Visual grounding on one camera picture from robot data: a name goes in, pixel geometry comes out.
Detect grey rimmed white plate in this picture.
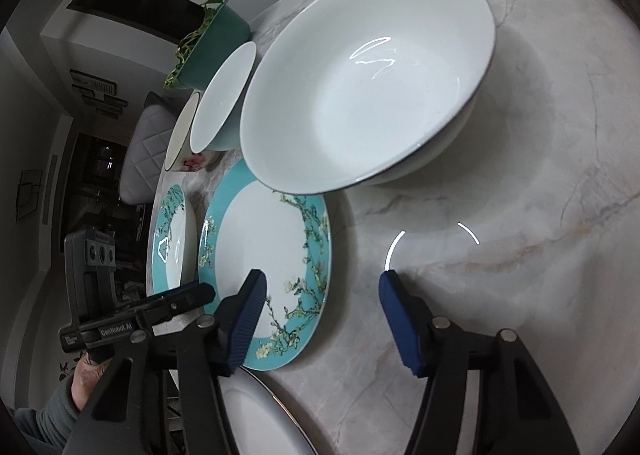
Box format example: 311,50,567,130
219,367,318,455

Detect cream bowl red flowers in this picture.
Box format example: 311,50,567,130
164,91,207,172

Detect small white bowl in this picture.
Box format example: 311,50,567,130
190,41,257,153

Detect large white bowl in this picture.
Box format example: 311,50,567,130
240,0,497,195

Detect person's left hand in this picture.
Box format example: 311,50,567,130
70,353,112,412

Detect light grey quilted chair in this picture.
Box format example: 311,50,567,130
119,92,177,205

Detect green leafy vegetables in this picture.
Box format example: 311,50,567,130
163,0,229,89

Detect teal basin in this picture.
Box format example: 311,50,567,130
176,3,250,90

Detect wall picture frames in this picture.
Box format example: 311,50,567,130
68,68,128,119

